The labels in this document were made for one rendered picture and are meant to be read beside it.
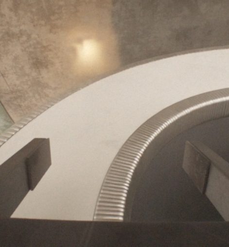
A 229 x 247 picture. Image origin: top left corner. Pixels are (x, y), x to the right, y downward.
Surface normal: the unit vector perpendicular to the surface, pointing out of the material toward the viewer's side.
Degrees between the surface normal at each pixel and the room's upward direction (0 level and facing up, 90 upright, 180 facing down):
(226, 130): 8
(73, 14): 0
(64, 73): 0
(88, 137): 90
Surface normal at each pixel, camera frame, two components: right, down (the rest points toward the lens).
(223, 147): 0.00, 0.60
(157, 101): -0.18, -0.78
